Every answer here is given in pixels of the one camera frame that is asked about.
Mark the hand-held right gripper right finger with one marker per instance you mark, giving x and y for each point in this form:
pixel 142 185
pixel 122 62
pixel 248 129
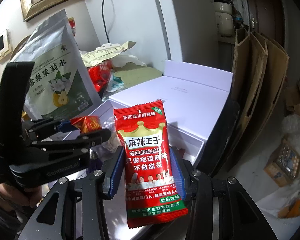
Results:
pixel 179 170

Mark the red printed packet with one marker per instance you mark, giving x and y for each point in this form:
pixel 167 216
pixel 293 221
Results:
pixel 72 27

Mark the stack of flattened cardboard boxes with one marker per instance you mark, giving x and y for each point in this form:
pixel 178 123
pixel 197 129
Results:
pixel 260 85

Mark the red snack packet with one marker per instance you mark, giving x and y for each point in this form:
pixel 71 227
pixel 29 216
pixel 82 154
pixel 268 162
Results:
pixel 145 155

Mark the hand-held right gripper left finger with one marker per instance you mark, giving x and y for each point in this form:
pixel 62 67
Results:
pixel 114 172

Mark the orange green carton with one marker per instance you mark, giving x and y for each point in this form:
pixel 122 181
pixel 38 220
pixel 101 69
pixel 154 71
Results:
pixel 293 207

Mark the person's left hand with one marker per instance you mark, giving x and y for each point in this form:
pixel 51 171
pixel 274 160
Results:
pixel 12 196

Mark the gold picture frame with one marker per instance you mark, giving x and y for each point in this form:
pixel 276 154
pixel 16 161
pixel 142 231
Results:
pixel 50 2

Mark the olive green card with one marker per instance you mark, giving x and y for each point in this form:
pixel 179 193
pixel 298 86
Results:
pixel 137 76

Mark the dark brown door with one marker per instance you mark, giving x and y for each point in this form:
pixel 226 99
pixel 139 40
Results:
pixel 265 10

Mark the red gold candy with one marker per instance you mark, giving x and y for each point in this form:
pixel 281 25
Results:
pixel 87 125

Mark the plastic bag blue print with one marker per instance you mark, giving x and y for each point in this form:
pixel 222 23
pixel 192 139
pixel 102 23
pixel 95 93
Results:
pixel 116 83

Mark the person's left forearm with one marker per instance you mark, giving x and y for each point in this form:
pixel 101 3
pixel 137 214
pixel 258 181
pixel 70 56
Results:
pixel 5 227

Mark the crumpled printed leaflet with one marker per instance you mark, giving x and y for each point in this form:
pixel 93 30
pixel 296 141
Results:
pixel 105 52

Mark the red plastic bag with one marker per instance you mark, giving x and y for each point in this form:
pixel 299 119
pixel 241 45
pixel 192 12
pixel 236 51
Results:
pixel 98 77

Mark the cream rice cooker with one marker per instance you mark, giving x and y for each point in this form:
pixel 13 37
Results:
pixel 225 23

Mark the brown cardboard box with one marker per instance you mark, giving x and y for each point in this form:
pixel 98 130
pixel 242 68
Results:
pixel 296 102

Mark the silver tea pouch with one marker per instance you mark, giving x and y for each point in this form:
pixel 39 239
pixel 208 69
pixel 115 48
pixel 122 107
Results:
pixel 55 55

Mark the clear crumpled plastic bag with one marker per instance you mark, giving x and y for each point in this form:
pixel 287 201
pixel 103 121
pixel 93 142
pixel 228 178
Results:
pixel 291 125

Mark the white gift box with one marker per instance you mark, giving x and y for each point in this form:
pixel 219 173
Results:
pixel 190 100

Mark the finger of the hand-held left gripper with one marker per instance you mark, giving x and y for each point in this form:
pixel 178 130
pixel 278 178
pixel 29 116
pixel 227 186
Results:
pixel 63 126
pixel 95 137

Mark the cardboard box of small items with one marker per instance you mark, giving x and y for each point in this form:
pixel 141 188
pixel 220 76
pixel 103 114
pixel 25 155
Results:
pixel 285 162

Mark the white fridge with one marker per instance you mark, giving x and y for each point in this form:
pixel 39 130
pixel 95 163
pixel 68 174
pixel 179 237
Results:
pixel 140 17

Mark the white wall control panel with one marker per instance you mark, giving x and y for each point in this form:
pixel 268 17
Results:
pixel 0 45

